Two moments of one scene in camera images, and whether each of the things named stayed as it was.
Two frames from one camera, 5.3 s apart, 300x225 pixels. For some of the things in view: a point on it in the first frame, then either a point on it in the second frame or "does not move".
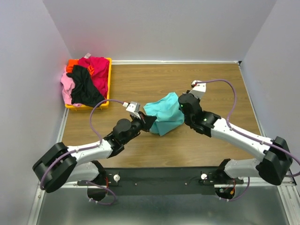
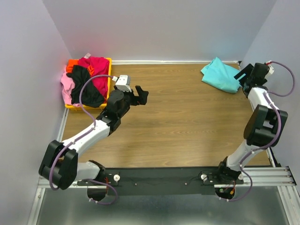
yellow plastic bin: x=88 y=82 does not move
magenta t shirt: x=101 y=66 does not move
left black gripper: x=147 y=121 -> x=141 y=100
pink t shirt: x=68 y=85 does not move
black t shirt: x=85 y=92 does not move
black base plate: x=160 y=181 does not move
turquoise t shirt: x=168 y=112 -> x=221 y=76
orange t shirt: x=71 y=62 does not move
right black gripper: x=197 y=98 -> x=246 y=71
